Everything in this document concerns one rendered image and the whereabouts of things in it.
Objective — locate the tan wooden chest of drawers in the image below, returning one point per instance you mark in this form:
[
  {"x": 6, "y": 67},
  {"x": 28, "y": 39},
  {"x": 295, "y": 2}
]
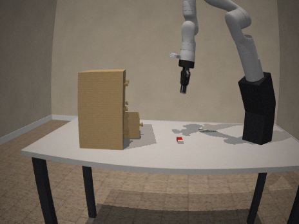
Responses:
[{"x": 100, "y": 96}]

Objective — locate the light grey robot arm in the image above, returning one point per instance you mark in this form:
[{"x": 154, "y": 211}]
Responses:
[{"x": 236, "y": 19}]

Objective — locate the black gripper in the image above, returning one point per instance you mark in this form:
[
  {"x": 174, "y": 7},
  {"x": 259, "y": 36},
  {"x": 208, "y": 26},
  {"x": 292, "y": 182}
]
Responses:
[{"x": 184, "y": 78}]

